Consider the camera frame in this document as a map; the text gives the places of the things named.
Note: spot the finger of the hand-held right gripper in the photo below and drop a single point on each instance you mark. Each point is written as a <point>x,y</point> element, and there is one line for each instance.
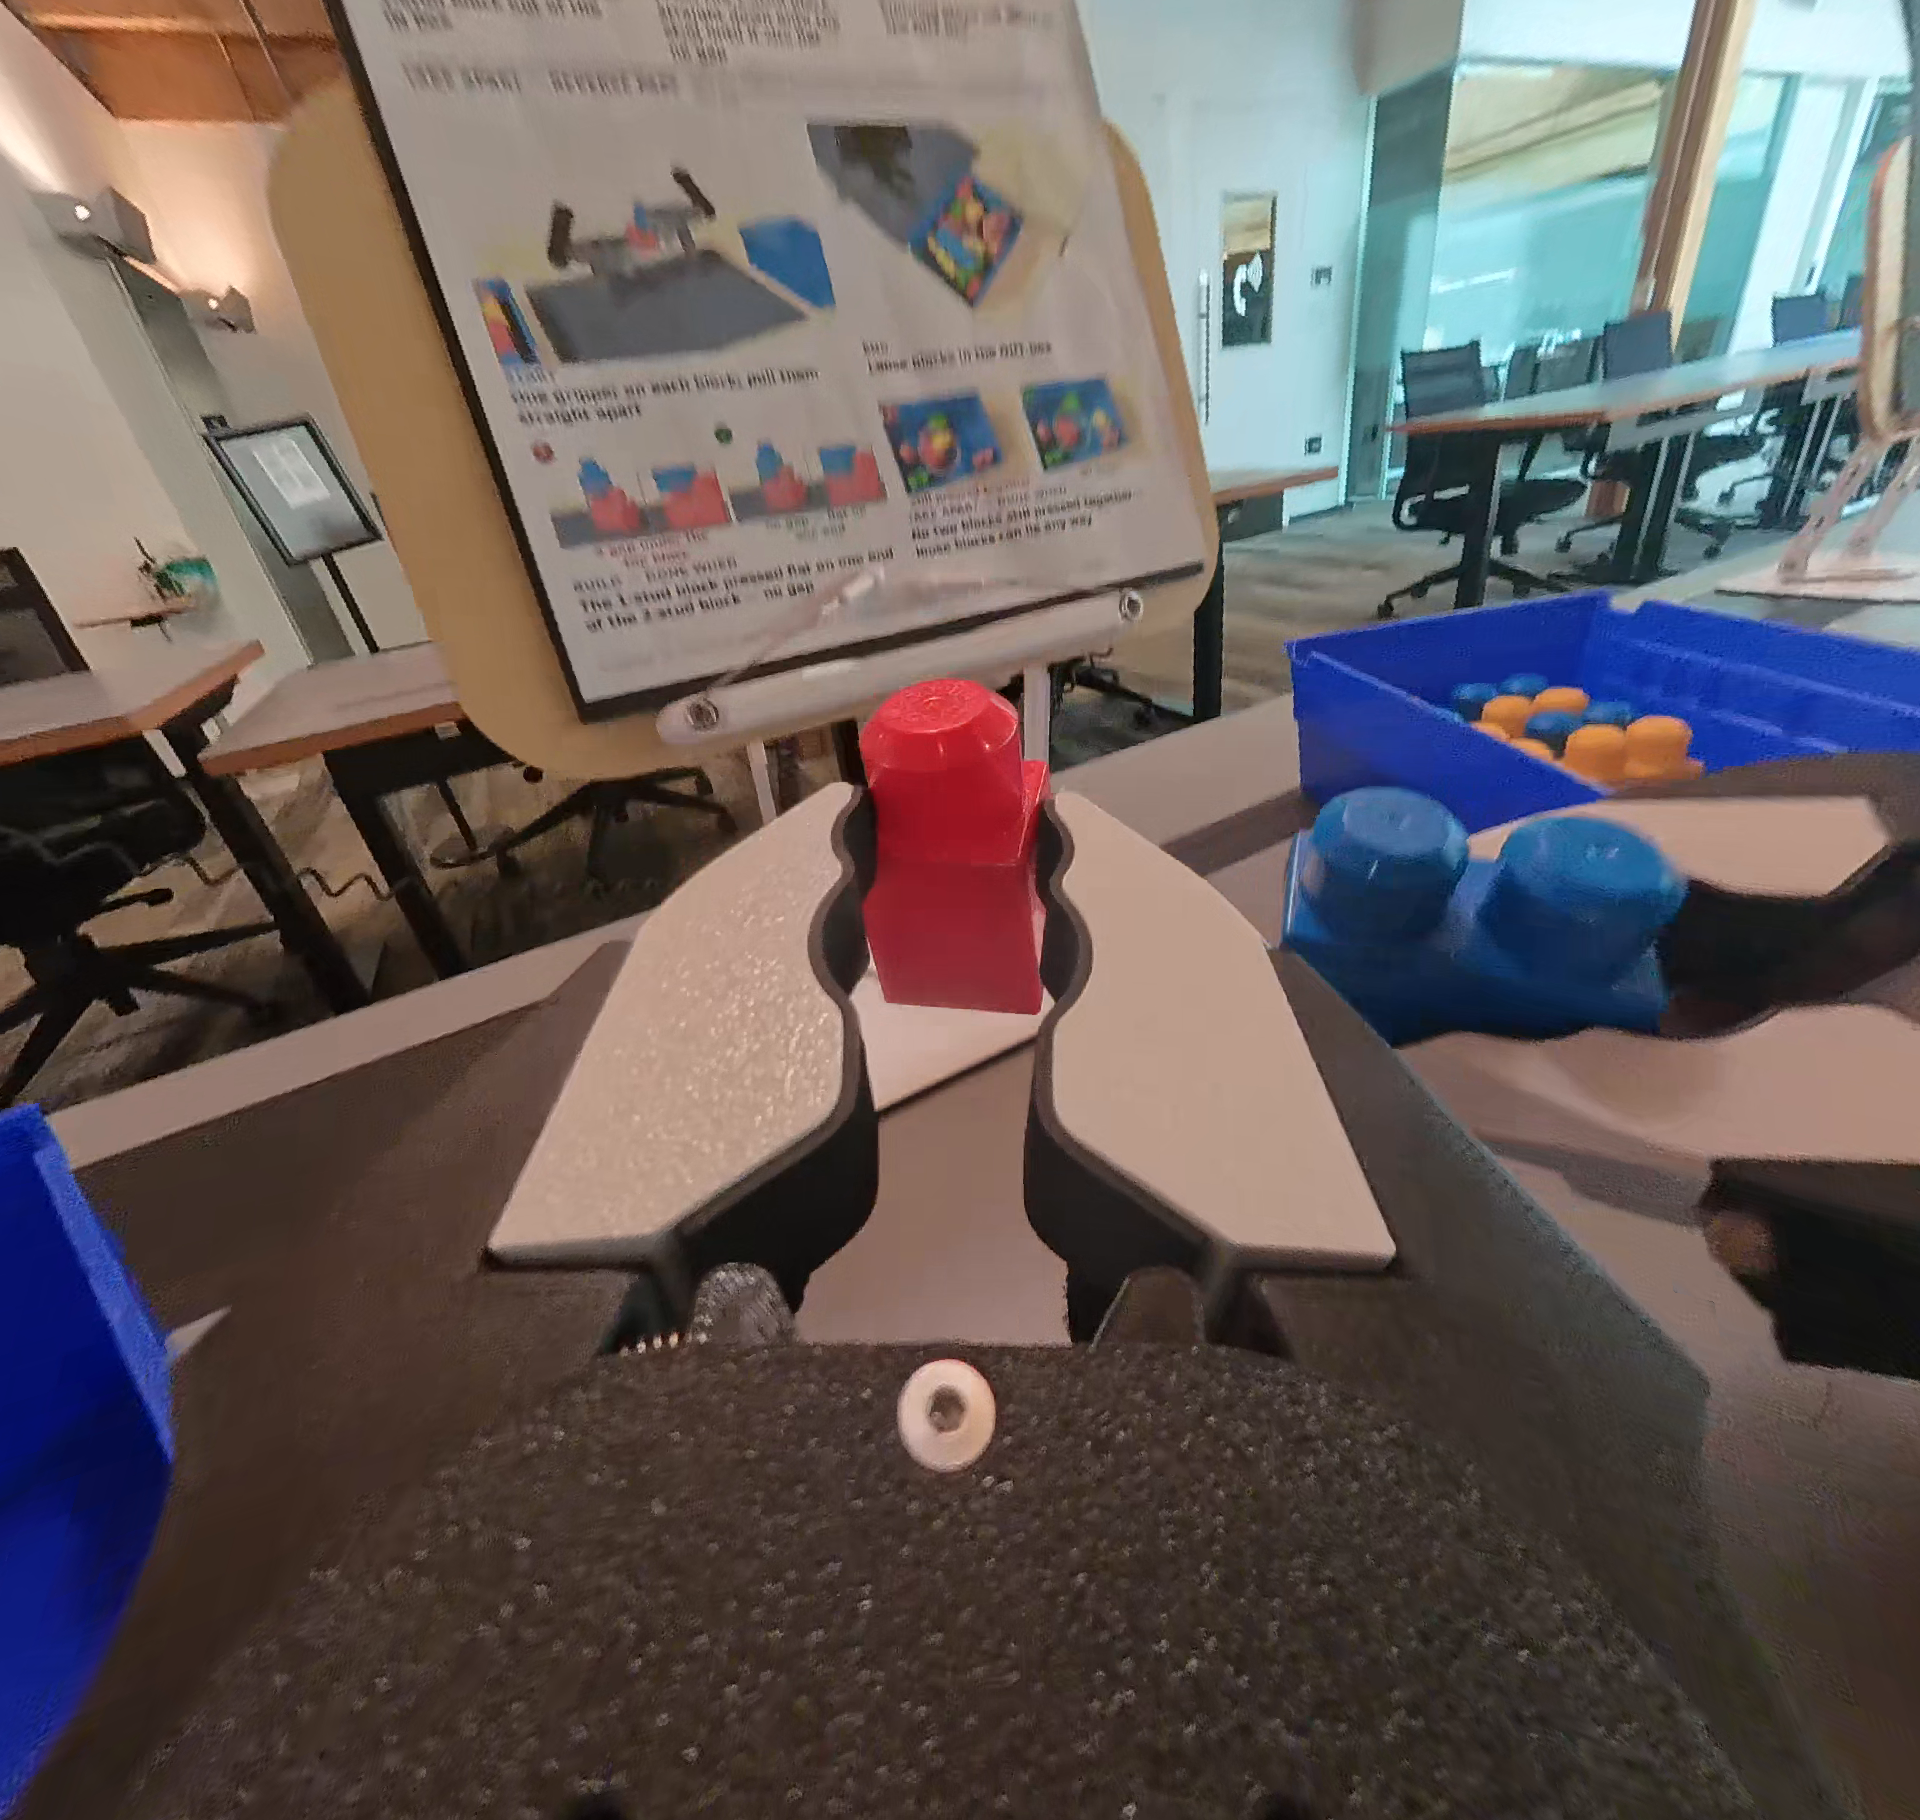
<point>1723,1092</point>
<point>1768,846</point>

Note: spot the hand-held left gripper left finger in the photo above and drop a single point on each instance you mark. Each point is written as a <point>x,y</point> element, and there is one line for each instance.
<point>689,1083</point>

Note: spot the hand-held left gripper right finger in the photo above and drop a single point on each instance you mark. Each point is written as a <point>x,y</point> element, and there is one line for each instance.
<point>1200,1083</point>

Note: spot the heap of mega blocks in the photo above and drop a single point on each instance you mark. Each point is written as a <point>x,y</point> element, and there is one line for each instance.
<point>1591,748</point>

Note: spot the blue mega block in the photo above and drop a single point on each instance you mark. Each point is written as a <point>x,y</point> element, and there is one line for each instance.
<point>1440,936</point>

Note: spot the red mega block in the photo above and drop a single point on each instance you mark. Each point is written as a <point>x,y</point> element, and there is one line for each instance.
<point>951,936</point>

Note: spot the blue plastic bin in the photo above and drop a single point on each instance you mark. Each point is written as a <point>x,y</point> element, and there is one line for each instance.
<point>75,1401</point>
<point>1382,740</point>

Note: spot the black office chair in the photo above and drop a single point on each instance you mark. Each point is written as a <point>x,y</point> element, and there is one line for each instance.
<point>631,801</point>
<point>1634,345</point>
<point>1447,396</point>
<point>89,831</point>

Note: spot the brown wooden desk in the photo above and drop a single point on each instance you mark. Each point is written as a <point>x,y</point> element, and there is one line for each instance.
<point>104,695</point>
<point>1650,388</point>
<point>1275,482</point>
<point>344,710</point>

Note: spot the framed sign on stand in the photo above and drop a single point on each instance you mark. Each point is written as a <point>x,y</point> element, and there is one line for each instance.
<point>292,485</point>

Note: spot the dark door sign panel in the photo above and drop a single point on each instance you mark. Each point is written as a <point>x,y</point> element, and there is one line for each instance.
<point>1246,276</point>

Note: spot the printed instruction sheet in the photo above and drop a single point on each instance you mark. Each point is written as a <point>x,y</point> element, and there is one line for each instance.
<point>748,276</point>

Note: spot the wall sconce lamp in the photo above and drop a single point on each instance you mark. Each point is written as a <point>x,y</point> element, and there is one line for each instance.
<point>224,309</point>
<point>97,221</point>

